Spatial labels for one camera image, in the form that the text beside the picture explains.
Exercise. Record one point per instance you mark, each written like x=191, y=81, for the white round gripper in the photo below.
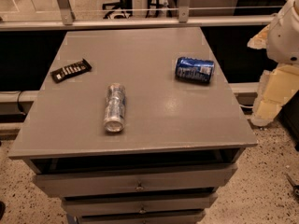
x=284, y=40

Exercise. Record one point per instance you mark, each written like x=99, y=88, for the black rxbar chocolate bar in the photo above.
x=71, y=70

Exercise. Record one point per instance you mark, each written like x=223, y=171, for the blue soda can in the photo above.
x=194, y=69

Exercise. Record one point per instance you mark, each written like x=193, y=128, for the top grey drawer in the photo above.
x=132, y=181

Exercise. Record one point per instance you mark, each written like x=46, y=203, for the grey drawer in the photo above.
x=132, y=181
x=170, y=217
x=140, y=204

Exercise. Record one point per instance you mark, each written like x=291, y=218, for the grey drawer cabinet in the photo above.
x=168, y=122

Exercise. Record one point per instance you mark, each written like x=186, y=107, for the black office chair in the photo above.
x=125, y=8

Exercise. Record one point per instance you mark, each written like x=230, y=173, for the silver slim can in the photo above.
x=115, y=108

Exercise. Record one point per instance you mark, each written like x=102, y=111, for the bottom grey drawer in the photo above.
x=170, y=217

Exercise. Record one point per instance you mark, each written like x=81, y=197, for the middle grey drawer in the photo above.
x=140, y=204

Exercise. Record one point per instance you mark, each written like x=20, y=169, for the metal railing frame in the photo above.
x=27, y=15

